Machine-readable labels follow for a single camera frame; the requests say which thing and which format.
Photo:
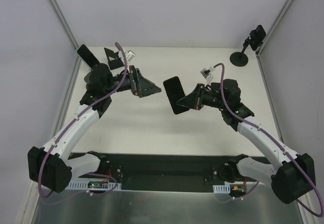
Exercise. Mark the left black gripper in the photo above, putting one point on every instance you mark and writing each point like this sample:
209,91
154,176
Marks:
134,81

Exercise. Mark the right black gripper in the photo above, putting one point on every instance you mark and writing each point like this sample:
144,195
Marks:
199,96

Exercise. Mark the phone with cream case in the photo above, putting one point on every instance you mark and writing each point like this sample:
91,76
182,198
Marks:
174,91

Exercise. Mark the phone with clear blue case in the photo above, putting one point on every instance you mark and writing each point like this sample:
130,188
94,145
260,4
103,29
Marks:
87,56

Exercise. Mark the black round base clamp stand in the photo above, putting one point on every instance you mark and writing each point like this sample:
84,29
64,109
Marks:
240,59

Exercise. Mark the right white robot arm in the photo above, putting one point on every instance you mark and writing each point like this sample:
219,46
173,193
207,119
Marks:
289,174

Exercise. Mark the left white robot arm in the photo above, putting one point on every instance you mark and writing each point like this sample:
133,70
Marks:
50,165

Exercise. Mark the black folding phone stand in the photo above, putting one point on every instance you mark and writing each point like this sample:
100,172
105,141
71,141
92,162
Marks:
114,61

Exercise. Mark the round wooden base phone stand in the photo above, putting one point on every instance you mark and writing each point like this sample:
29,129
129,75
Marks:
89,81

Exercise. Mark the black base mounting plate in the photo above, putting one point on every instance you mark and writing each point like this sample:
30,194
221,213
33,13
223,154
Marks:
165,173

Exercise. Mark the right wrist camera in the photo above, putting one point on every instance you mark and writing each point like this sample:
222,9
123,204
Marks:
208,74

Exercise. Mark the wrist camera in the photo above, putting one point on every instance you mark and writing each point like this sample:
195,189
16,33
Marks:
129,55
208,74

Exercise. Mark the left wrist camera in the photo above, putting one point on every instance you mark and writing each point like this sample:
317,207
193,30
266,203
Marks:
129,55

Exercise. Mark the right white cable duct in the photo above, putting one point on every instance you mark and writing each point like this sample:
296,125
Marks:
227,189

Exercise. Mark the white cable duct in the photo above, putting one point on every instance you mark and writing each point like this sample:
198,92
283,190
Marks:
93,185
227,189

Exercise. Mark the left white cable duct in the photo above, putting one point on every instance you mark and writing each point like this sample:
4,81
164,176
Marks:
93,185

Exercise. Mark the left aluminium frame post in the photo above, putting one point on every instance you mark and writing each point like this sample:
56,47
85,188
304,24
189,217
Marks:
64,24

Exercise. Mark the aluminium frame post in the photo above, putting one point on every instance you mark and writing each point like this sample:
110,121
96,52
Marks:
287,4
64,24

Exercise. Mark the right aluminium frame post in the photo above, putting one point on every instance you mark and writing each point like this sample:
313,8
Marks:
287,4

